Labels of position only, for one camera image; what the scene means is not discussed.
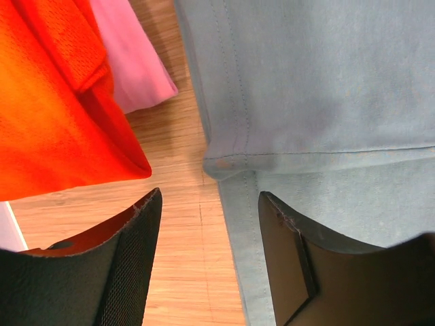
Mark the grey-blue t shirt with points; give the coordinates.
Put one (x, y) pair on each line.
(327, 104)

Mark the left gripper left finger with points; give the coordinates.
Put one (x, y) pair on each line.
(98, 277)

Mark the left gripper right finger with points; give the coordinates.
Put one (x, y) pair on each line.
(318, 276)

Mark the folded orange t shirt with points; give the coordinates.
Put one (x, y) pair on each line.
(60, 125)

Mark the folded pink t shirt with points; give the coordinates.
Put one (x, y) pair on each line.
(141, 81)

